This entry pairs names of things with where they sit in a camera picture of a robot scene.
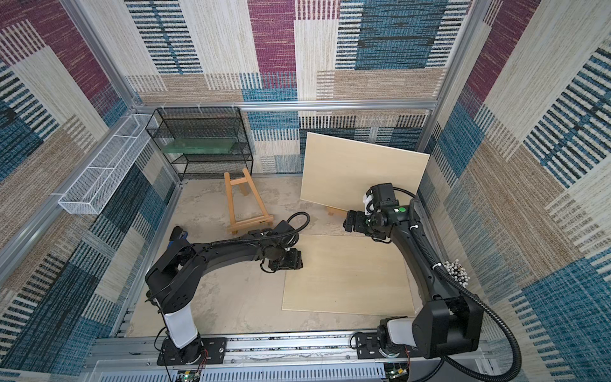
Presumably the light wooden board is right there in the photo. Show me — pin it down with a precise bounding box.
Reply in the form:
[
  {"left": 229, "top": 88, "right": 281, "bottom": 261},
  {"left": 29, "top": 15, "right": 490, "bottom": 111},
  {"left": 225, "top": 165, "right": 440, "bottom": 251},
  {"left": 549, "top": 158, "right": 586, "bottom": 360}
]
[
  {"left": 301, "top": 133, "right": 430, "bottom": 211},
  {"left": 283, "top": 235, "right": 415, "bottom": 317}
]

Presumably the small wooden easel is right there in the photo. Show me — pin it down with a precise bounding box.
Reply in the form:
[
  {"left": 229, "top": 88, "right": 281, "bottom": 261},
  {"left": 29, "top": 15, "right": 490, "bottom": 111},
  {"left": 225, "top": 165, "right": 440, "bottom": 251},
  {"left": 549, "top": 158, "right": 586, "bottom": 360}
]
[
  {"left": 326, "top": 206, "right": 347, "bottom": 216},
  {"left": 224, "top": 168, "right": 275, "bottom": 235}
]

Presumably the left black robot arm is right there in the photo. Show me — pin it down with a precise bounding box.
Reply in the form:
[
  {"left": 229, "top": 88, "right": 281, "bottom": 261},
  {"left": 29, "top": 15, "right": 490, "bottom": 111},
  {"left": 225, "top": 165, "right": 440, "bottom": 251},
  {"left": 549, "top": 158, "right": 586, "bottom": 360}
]
[{"left": 145, "top": 212, "right": 310, "bottom": 366}]

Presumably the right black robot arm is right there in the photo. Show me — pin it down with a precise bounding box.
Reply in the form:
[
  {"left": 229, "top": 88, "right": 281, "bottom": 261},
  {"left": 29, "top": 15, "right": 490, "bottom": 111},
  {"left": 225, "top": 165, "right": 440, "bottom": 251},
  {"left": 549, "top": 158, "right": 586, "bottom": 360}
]
[{"left": 343, "top": 183, "right": 484, "bottom": 359}]

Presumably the green board on shelf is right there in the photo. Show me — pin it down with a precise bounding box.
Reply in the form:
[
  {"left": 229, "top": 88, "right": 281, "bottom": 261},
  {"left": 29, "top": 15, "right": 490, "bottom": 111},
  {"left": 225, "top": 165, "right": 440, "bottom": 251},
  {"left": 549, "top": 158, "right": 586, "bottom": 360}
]
[{"left": 162, "top": 138, "right": 237, "bottom": 154}]

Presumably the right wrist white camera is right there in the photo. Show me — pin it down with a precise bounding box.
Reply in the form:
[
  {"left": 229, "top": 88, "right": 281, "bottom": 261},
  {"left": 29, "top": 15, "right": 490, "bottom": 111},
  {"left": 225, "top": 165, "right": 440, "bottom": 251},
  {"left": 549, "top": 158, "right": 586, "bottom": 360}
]
[{"left": 363, "top": 190, "right": 375, "bottom": 215}]

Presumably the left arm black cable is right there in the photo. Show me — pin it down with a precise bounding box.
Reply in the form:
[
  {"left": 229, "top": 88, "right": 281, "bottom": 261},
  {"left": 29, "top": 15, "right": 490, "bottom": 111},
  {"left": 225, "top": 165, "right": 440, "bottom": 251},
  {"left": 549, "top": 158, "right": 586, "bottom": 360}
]
[{"left": 204, "top": 211, "right": 311, "bottom": 249}]

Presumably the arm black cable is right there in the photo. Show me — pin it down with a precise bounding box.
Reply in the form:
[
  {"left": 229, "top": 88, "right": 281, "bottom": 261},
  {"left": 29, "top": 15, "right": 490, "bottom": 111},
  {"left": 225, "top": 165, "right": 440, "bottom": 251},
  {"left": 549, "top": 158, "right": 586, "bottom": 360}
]
[
  {"left": 204, "top": 211, "right": 311, "bottom": 249},
  {"left": 390, "top": 185, "right": 523, "bottom": 382}
]

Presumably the aluminium front rail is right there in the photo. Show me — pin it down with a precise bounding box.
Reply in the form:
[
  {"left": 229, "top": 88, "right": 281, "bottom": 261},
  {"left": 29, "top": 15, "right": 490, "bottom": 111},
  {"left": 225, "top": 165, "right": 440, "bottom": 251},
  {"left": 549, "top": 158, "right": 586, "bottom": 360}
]
[{"left": 79, "top": 329, "right": 469, "bottom": 381}]

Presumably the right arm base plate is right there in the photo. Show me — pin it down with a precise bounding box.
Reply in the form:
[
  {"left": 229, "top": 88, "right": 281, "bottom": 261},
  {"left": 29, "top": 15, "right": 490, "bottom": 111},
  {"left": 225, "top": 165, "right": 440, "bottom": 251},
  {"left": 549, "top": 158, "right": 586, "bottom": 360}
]
[{"left": 349, "top": 331, "right": 400, "bottom": 360}]

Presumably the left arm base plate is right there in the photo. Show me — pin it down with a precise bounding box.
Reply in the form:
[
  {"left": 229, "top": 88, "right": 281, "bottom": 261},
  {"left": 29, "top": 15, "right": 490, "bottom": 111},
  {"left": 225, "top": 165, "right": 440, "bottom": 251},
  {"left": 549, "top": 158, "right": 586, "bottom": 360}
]
[{"left": 157, "top": 337, "right": 228, "bottom": 366}]

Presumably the black wire mesh shelf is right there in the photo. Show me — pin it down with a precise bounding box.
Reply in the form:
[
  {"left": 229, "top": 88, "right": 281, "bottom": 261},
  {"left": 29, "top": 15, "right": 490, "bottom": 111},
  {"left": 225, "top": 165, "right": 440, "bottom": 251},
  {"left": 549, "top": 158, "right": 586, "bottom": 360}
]
[{"left": 145, "top": 107, "right": 254, "bottom": 181}]

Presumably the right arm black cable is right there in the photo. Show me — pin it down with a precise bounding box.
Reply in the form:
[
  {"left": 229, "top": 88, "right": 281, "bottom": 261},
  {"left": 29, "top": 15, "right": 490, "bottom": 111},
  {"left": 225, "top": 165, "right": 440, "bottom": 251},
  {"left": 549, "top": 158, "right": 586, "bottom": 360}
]
[{"left": 390, "top": 185, "right": 523, "bottom": 382}]

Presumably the white wire mesh basket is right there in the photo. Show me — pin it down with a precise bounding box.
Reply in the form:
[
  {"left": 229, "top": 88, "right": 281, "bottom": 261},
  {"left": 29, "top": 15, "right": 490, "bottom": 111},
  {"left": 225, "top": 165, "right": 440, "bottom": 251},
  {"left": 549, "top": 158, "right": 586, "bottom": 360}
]
[{"left": 58, "top": 114, "right": 150, "bottom": 215}]

